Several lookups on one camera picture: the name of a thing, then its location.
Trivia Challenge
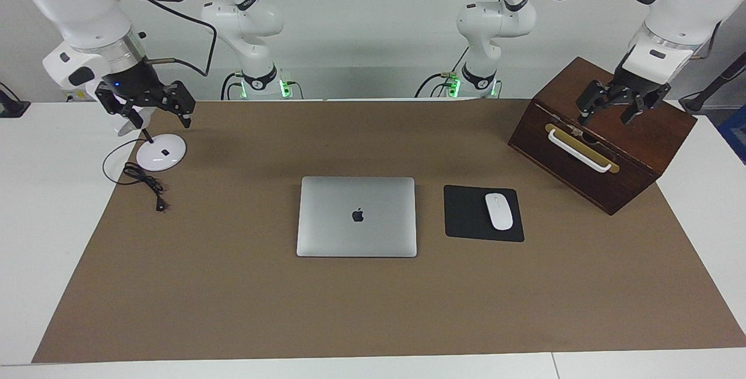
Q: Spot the white computer mouse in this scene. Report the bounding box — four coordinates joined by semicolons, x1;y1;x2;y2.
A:
485;192;514;231

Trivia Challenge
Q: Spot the white desk lamp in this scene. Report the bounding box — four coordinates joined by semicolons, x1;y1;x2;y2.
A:
86;79;188;173

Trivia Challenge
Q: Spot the white wall power outlet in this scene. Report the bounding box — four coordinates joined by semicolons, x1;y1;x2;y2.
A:
60;85;97;103

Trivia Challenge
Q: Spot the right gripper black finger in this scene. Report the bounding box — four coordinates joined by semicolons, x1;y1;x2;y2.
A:
156;80;196;129
95;87;146;130

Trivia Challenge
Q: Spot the white box handle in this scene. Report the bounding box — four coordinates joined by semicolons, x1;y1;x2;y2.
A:
547;128;614;173

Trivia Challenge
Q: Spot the blue bin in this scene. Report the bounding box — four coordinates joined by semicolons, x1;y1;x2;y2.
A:
718;105;746;164

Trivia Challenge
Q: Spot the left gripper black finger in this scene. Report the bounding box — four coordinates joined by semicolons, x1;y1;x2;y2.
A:
621;86;671;126
577;80;613;126

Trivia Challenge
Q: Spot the dark brown wooden box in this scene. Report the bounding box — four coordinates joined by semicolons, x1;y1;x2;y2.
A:
507;56;698;216

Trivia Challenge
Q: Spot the gold handle plate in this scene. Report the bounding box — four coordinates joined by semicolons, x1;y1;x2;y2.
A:
544;123;620;174

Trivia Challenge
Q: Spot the black arm base cable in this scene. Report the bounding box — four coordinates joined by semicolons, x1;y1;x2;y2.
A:
415;47;467;99
220;73;245;101

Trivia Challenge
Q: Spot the silver grey laptop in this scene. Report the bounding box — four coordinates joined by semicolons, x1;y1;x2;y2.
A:
296;176;418;258

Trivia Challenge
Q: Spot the black mouse pad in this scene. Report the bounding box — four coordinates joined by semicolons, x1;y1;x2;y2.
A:
443;185;525;243

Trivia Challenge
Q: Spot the black clamp mount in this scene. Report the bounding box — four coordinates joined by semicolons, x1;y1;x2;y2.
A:
0;83;31;118

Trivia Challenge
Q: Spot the brown table mat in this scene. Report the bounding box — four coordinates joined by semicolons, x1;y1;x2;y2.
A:
32;98;746;363

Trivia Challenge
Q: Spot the black camera stand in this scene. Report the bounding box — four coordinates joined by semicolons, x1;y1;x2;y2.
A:
679;52;746;114

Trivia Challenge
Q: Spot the black lamp power cable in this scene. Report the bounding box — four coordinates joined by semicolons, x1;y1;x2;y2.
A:
102;137;170;213

